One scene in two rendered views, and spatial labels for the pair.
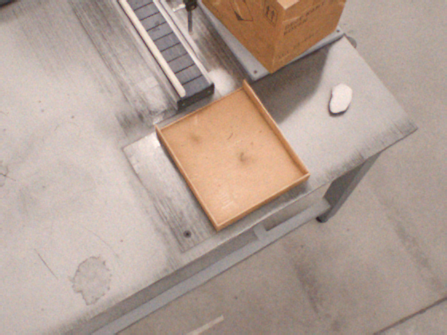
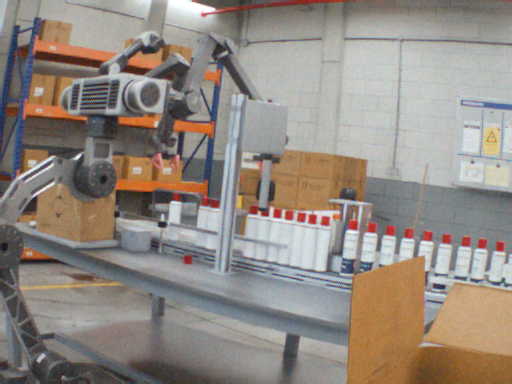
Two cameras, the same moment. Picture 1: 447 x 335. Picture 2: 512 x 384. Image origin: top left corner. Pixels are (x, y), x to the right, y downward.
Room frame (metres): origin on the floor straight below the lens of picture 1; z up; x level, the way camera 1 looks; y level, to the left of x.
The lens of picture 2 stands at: (3.64, -0.19, 1.26)
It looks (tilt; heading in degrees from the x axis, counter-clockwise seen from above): 3 degrees down; 160
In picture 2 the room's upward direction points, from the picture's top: 6 degrees clockwise
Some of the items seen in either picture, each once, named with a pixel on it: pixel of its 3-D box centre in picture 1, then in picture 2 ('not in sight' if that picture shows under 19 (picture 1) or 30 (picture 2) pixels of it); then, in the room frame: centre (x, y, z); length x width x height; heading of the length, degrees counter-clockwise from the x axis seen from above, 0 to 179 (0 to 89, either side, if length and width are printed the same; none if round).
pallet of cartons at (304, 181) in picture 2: not in sight; (299, 218); (-2.26, 2.45, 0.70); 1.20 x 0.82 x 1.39; 35
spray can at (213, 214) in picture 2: not in sight; (212, 224); (1.25, 0.50, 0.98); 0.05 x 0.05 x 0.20
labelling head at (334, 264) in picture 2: not in sight; (346, 236); (1.64, 0.90, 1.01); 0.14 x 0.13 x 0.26; 37
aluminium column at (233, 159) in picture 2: not in sight; (231, 183); (1.47, 0.49, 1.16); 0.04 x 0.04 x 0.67; 37
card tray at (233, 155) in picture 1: (231, 151); not in sight; (0.55, -0.02, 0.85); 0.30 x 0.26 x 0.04; 37
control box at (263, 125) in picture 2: not in sight; (260, 127); (1.49, 0.57, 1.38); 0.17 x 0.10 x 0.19; 92
